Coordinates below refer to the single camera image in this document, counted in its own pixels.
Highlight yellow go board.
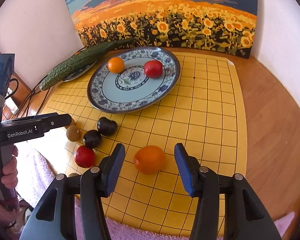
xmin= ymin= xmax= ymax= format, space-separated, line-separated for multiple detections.
xmin=38 ymin=50 xmax=248 ymax=237

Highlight large green bumpy cucumber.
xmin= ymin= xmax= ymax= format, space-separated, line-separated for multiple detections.
xmin=39 ymin=38 xmax=133 ymax=91

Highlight black cables on desk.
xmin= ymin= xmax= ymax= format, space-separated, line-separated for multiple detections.
xmin=5 ymin=45 xmax=88 ymax=120

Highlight small orange tangerine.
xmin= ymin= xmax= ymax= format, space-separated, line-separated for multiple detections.
xmin=107 ymin=57 xmax=125 ymax=74

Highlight sunflower field painting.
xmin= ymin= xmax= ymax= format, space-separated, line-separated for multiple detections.
xmin=65 ymin=0 xmax=257 ymax=58

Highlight person's left hand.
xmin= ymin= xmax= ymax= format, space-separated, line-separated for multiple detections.
xmin=1 ymin=146 xmax=18 ymax=189

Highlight blue white porcelain plate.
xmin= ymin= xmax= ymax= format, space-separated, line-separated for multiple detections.
xmin=87 ymin=47 xmax=181 ymax=114

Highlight dark plate under cucumber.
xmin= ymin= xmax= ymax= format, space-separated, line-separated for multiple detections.
xmin=62 ymin=61 xmax=97 ymax=82

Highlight large orange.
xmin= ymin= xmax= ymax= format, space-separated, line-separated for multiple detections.
xmin=134 ymin=145 xmax=166 ymax=174

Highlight purple fluffy towel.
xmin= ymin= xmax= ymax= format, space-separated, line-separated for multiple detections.
xmin=21 ymin=143 xmax=281 ymax=239

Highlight dark purple plum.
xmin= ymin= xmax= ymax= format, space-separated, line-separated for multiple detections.
xmin=97 ymin=116 xmax=118 ymax=137
xmin=83 ymin=129 xmax=102 ymax=148

